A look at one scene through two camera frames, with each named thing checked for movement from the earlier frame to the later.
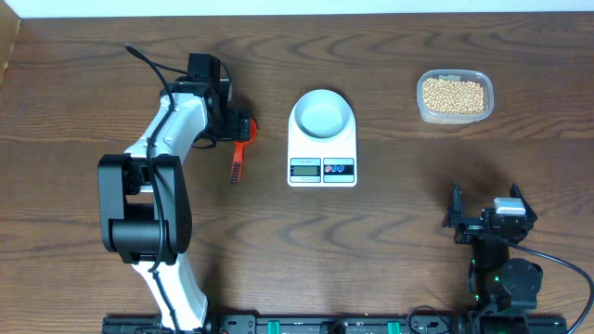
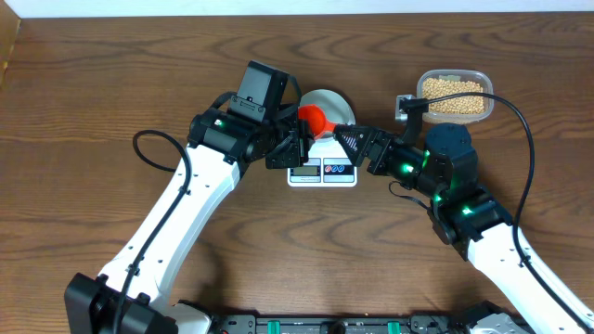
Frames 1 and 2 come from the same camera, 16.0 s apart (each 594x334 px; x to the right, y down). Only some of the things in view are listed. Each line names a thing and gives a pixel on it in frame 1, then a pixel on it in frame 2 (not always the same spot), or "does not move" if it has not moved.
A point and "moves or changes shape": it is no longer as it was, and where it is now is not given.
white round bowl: (323, 114) does not move
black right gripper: (454, 218) -> (368, 138)
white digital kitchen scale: (321, 164) does not move
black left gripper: (234, 130) -> (300, 144)
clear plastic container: (454, 96) does not move
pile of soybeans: (454, 96) does not move
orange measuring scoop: (238, 154) moves or changes shape
